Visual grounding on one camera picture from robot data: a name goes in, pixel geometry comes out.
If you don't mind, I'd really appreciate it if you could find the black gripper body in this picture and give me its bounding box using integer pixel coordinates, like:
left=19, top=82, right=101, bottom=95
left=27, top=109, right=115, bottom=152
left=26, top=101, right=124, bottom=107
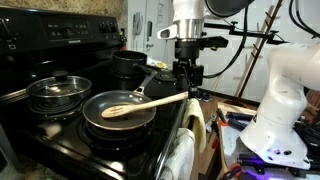
left=173, top=39, right=204, bottom=91

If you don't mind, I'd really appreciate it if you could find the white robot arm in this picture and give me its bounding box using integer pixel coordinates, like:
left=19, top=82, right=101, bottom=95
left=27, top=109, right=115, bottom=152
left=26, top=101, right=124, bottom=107
left=157, top=0, right=254, bottom=91

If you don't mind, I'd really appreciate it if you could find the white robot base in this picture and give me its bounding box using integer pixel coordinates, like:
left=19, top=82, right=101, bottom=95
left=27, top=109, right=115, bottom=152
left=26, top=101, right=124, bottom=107
left=240, top=43, right=320, bottom=170

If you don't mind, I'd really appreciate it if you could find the black cooking pot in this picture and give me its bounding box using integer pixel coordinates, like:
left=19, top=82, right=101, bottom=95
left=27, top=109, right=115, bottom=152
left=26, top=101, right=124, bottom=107
left=112, top=50, right=147, bottom=77

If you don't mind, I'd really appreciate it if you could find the black frying pan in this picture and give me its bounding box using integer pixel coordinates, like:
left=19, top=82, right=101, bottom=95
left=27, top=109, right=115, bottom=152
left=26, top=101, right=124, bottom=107
left=83, top=71, right=157, bottom=130

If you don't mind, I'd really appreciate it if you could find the steel pan with glass lid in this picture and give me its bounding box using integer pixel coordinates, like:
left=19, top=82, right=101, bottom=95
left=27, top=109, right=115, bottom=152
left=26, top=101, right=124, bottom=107
left=26, top=70, right=92, bottom=107

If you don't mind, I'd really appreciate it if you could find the cream dish towel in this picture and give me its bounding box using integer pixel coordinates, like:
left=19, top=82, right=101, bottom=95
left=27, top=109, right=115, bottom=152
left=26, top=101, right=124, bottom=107
left=182, top=98, right=206, bottom=153

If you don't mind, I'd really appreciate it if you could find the black orange clamp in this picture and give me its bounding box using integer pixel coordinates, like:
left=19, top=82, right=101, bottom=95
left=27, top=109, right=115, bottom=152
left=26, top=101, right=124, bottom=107
left=216, top=108, right=228, bottom=126

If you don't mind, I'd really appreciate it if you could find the white striped dish towel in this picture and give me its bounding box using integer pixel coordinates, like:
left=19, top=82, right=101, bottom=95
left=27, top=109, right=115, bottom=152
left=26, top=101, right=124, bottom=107
left=158, top=128, right=195, bottom=180

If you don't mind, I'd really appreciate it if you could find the black electric stove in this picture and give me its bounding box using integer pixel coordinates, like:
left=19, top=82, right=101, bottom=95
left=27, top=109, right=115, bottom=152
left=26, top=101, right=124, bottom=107
left=0, top=6, right=187, bottom=180

